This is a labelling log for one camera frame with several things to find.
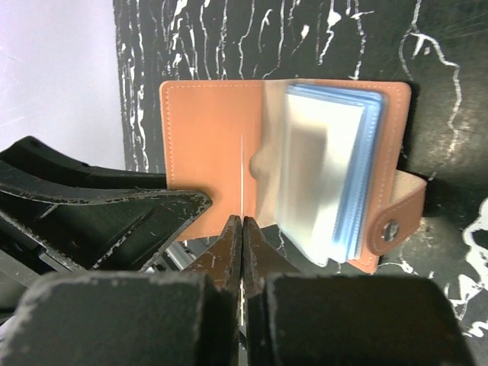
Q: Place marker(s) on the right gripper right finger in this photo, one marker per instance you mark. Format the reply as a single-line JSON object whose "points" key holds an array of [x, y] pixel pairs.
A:
{"points": [[298, 319]]}

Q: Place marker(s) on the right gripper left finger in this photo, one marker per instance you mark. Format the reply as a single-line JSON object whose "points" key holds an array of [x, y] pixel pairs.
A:
{"points": [[133, 318]]}

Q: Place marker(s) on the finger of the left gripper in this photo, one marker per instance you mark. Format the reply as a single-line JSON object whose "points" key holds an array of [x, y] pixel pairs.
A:
{"points": [[60, 214]]}

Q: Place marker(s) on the pink leather card holder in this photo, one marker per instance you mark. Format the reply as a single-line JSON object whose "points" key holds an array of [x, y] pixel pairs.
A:
{"points": [[202, 123]]}

